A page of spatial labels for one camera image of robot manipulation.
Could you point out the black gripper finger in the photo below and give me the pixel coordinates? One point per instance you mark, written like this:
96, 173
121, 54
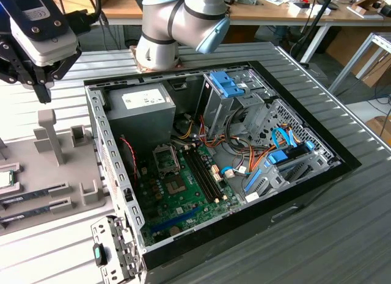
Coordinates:
12, 64
68, 62

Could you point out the silver CPU green edge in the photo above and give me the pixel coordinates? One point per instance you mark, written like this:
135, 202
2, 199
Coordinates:
6, 178

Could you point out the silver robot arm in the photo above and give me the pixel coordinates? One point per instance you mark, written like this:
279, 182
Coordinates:
159, 21

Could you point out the wooden desk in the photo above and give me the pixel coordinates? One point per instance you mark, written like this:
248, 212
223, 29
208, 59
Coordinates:
336, 15
122, 6

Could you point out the grey power supply unit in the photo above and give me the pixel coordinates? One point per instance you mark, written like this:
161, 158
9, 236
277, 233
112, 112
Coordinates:
143, 125

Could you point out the grey parts rack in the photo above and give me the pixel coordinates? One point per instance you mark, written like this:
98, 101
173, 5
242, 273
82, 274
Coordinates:
70, 171

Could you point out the black case fan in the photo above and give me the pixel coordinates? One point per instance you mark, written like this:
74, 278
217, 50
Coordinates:
126, 162

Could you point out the dark blue RAM stick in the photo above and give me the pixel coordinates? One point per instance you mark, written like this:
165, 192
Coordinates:
27, 212
27, 195

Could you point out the metal locking lever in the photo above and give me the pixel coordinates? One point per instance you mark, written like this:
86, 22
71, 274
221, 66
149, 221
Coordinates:
178, 160

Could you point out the blue drive bay latch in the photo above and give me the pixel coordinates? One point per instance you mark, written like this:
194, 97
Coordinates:
226, 85

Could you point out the black RAM slot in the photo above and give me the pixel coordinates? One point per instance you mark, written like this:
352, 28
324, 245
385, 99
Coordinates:
203, 174
207, 173
210, 172
200, 175

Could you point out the green motherboard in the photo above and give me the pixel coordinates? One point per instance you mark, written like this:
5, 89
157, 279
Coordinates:
189, 204

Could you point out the teal latch tab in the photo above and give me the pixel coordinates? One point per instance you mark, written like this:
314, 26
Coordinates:
97, 253

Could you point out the blue expansion slot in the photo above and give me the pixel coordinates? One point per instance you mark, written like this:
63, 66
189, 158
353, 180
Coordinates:
175, 220

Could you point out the round coin battery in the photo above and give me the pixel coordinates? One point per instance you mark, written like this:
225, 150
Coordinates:
174, 230

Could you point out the blue disk carrier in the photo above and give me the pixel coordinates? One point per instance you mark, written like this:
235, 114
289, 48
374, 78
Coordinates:
277, 158

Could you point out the small white box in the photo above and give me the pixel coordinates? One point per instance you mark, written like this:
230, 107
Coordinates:
297, 9

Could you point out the black PC case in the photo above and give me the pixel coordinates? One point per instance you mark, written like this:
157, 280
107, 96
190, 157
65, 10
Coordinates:
244, 224

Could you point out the black stand pole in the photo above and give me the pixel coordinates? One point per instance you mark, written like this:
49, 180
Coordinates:
317, 18

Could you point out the grey disk bay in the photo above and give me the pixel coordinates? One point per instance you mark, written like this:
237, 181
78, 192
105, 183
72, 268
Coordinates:
305, 171

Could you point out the open cardboard box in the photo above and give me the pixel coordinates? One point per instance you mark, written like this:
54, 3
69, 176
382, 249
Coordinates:
366, 3

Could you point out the large cardboard box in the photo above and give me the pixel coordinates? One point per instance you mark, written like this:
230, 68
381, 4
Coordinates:
377, 71

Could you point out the small cardboard box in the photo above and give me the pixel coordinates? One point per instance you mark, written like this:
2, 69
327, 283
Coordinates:
380, 128

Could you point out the white wrist camera black mount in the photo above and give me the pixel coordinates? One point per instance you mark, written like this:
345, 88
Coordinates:
46, 49

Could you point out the brown arm base plate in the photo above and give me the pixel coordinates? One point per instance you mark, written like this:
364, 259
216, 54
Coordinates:
181, 65

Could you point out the grey card retention bracket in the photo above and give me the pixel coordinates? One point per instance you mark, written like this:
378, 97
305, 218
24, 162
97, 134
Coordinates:
105, 232

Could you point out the aluminium shelf frame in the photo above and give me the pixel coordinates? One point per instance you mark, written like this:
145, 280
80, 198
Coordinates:
354, 56

